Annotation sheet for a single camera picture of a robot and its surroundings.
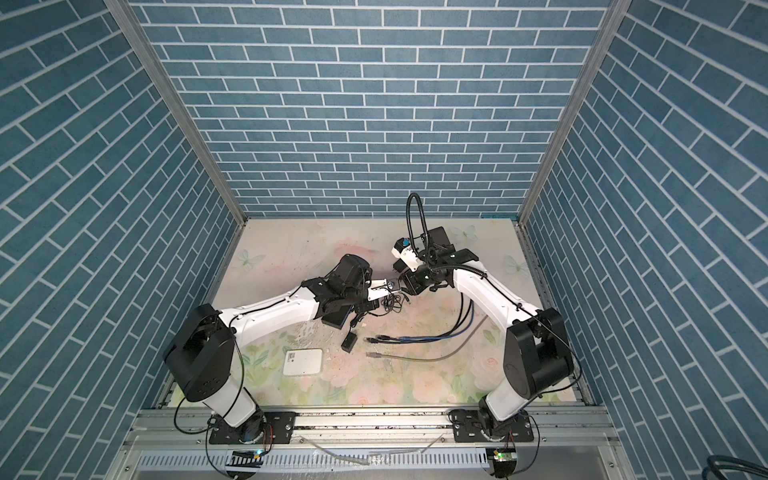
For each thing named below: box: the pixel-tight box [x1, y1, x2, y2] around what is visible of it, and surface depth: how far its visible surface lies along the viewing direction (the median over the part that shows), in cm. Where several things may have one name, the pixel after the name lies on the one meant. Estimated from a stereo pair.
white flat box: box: [283, 349, 323, 375], surface depth 85 cm
